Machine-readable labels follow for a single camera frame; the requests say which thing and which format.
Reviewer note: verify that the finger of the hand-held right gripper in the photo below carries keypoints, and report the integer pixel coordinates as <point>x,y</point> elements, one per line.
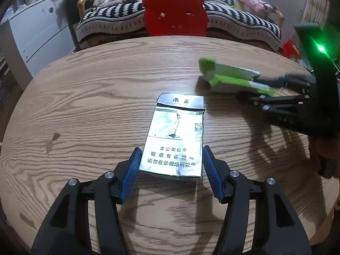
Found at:
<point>276,101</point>
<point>281,81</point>

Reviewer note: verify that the sofa with striped cover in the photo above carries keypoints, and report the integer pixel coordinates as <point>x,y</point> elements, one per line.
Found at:
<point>233,29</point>

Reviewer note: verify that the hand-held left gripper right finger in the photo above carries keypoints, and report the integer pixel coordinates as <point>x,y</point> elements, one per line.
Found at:
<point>213,176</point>

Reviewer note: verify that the silver cigarette box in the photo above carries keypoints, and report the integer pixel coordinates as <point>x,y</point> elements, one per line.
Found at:
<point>174,135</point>

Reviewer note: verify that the pink printed pillow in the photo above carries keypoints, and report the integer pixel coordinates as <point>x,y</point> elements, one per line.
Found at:
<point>255,2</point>

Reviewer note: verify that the beige curtain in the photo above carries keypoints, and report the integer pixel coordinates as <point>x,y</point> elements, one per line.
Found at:
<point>316,0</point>

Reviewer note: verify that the green white packet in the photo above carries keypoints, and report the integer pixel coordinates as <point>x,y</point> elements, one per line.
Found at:
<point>228,78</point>

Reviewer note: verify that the red plastic chair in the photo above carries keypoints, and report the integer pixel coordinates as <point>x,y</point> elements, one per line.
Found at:
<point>175,13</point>

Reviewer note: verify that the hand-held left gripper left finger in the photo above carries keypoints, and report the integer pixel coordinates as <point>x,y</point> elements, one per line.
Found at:
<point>130,176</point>

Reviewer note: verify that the white cabinet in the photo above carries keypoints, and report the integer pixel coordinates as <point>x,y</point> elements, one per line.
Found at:
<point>39,32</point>

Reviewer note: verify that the wooden sofa armrest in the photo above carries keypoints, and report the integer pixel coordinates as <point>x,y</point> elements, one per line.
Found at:
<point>278,17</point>
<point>83,5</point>

